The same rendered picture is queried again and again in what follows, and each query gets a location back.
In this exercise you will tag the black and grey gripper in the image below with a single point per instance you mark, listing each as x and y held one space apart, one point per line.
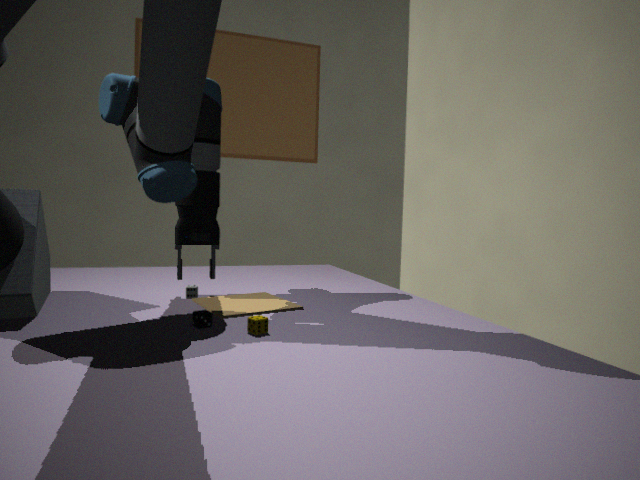
198 211

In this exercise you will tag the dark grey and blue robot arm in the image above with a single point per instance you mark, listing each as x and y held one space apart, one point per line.
173 106

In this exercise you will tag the tan flat mat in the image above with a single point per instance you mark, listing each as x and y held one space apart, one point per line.
245 304

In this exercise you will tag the yellow die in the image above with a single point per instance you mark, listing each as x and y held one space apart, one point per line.
258 324

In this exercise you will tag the white die with black pips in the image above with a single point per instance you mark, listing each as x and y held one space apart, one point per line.
191 291

